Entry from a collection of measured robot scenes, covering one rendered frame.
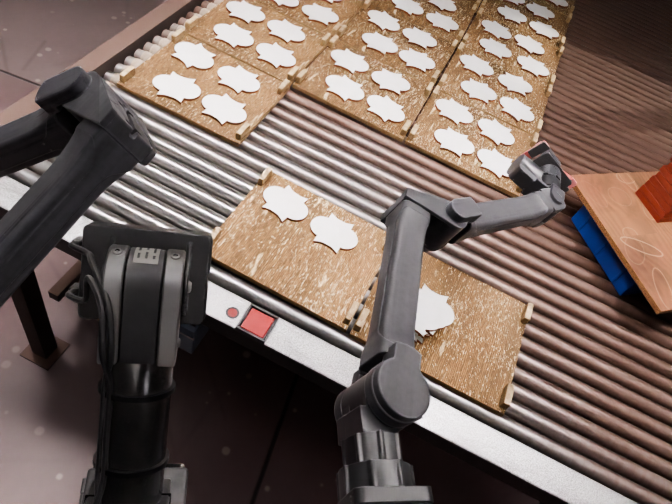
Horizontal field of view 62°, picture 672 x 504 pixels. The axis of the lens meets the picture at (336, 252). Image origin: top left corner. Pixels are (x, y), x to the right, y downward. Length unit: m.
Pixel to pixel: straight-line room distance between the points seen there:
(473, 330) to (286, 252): 0.52
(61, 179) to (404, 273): 0.46
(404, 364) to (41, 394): 1.75
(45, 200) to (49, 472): 1.60
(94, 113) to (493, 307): 1.16
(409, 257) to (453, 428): 0.61
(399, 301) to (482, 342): 0.72
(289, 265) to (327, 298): 0.13
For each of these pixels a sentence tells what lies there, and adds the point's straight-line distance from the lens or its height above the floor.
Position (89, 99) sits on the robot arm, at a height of 1.61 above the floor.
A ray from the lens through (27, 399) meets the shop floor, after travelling 2.29.
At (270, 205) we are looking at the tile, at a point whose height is 0.95.
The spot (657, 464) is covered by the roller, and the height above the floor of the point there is 0.92.
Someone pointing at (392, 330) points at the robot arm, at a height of 1.47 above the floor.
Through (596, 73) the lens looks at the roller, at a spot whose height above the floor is 0.91.
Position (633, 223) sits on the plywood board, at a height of 1.04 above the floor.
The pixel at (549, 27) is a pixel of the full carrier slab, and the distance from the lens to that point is 2.92.
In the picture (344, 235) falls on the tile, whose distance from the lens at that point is 1.50.
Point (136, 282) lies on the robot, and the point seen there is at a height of 1.75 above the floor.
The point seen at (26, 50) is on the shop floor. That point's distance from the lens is 3.57.
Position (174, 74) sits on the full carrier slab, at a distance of 1.87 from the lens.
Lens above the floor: 2.07
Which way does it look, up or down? 51 degrees down
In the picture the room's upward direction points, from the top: 23 degrees clockwise
